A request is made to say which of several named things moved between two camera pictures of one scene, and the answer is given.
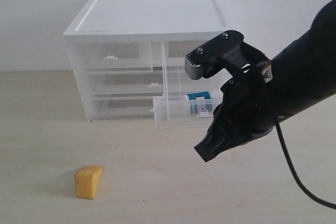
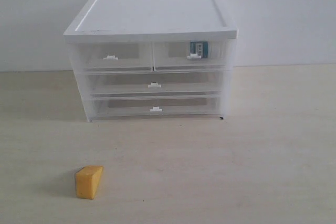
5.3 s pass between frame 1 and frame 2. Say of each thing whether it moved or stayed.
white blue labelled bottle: moved
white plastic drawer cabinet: stayed
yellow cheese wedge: stayed
